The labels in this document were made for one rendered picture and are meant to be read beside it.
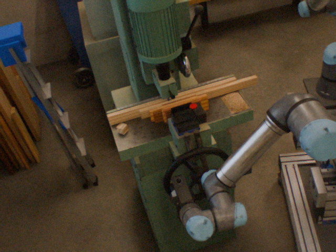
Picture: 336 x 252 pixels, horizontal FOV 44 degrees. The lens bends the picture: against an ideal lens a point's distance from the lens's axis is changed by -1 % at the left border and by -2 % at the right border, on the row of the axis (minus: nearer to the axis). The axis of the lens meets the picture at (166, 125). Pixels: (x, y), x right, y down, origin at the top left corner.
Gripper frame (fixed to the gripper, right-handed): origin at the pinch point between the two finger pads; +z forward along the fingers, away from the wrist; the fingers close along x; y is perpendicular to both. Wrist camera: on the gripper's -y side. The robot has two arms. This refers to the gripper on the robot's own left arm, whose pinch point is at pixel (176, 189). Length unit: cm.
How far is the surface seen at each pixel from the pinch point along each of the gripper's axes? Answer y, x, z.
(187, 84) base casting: -29, 27, 61
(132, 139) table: -18.8, -10.0, 21.4
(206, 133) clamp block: -15.2, 18.3, 7.6
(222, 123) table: -14.5, 28.6, 18.9
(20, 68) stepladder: -61, -53, 77
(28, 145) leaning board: -10, -77, 148
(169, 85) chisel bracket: -36.3, 11.3, 19.7
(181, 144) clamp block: -14.1, 7.6, 8.2
